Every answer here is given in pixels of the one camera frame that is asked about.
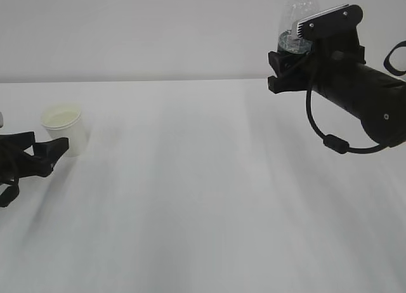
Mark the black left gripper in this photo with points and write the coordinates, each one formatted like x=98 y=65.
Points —
x=17 y=164

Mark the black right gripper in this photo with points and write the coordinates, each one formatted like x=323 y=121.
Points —
x=339 y=51

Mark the white paper cup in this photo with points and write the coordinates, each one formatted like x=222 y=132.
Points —
x=65 y=121

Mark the clear plastic water bottle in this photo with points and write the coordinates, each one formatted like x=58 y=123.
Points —
x=293 y=11

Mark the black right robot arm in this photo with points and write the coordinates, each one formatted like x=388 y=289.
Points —
x=376 y=99

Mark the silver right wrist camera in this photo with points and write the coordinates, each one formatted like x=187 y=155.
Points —
x=328 y=22

